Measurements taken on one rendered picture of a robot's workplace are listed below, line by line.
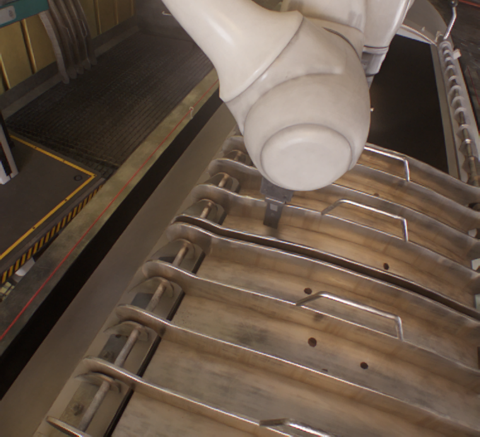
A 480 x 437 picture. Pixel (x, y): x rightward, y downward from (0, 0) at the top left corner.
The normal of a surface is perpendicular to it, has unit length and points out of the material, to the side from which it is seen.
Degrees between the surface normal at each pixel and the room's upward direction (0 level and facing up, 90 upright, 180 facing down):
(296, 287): 5
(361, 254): 1
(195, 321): 15
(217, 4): 55
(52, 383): 40
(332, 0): 61
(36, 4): 90
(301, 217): 90
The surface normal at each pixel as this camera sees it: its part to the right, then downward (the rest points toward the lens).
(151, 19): -0.20, 0.68
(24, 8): 0.89, 0.38
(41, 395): -0.52, -0.74
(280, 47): 0.22, 0.18
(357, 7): 0.59, 0.26
